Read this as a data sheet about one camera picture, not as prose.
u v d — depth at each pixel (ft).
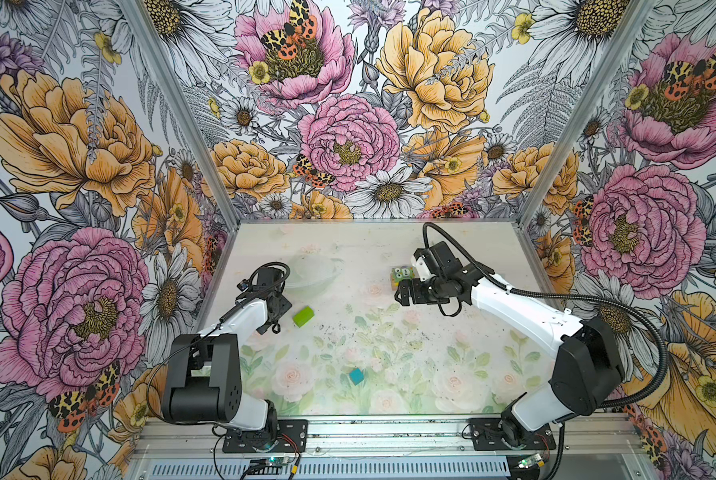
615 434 2.50
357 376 2.73
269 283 2.40
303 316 3.09
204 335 1.54
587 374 1.40
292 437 2.43
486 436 2.42
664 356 1.40
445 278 2.12
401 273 3.26
